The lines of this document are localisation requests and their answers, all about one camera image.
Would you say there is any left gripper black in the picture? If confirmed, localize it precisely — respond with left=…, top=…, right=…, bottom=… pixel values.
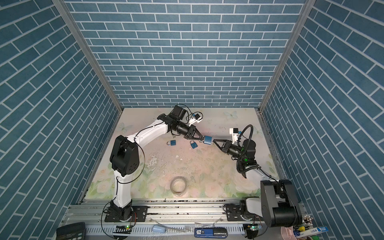
left=174, top=120, right=204, bottom=139

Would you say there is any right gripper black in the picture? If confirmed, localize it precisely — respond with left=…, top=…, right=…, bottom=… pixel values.
left=215, top=140, right=246, bottom=163

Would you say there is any blue padlock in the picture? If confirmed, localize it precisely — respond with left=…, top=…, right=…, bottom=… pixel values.
left=190, top=140, right=198, bottom=149
left=203, top=136, right=212, bottom=145
left=167, top=140, right=177, bottom=146

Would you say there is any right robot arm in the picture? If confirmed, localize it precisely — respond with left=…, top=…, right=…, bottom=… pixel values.
left=212, top=125, right=303, bottom=228

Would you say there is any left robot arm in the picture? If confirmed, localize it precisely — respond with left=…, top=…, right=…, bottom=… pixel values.
left=103, top=105, right=207, bottom=222

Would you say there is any clear tape roll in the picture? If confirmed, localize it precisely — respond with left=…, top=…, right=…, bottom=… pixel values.
left=170, top=177, right=187, bottom=197

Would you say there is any blue black device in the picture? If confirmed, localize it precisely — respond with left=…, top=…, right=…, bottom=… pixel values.
left=194, top=228, right=228, bottom=239

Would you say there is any light blue small object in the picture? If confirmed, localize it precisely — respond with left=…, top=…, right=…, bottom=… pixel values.
left=152, top=225, right=167, bottom=234

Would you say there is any black calculator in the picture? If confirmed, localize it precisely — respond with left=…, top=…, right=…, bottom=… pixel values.
left=56, top=222, right=86, bottom=240

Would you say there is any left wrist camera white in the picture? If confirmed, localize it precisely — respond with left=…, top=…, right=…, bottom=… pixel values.
left=188, top=112, right=204, bottom=126

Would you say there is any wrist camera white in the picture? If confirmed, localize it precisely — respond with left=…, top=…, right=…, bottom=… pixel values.
left=188, top=112, right=204, bottom=126
left=230, top=128, right=241, bottom=145

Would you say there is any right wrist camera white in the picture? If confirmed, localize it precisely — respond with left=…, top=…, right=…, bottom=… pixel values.
left=230, top=128, right=241, bottom=145

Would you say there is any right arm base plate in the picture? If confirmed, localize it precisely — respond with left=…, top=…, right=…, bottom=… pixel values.
left=222, top=204, right=264, bottom=222

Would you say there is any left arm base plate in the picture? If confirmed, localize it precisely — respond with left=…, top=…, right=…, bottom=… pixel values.
left=103, top=205, right=148, bottom=223

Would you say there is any aluminium mounting rail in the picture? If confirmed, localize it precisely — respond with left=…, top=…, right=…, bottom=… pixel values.
left=61, top=198, right=248, bottom=225

